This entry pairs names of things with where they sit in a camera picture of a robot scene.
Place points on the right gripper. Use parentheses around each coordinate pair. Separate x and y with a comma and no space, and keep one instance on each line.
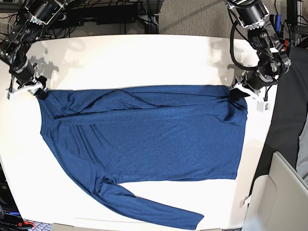
(24,72)

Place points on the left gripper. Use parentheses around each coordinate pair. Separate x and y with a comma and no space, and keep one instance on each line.
(255,78)

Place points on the blue long-sleeve T-shirt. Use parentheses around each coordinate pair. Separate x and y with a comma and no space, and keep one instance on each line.
(104,138)

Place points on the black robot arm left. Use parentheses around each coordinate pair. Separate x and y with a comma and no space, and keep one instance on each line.
(262,37)

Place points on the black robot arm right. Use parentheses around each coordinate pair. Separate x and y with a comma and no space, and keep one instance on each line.
(35,17)

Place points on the red black clamp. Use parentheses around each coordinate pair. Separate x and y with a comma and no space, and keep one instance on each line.
(287,45)

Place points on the beige plastic bin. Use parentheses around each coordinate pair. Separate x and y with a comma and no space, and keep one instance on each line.
(279,200)

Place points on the black box with labels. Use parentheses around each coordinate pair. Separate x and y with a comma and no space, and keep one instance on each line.
(8,222)

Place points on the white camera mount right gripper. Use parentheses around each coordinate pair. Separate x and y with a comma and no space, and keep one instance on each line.
(32,89)

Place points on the white camera mount gripper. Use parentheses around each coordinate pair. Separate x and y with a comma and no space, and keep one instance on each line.
(263,105)
(32,89)

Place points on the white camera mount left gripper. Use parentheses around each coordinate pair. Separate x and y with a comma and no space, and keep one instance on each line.
(263,105)

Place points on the blue handled tool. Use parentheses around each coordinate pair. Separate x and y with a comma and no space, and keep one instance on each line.
(277,24)

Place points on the red handled tool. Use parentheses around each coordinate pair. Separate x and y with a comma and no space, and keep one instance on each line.
(26,225)

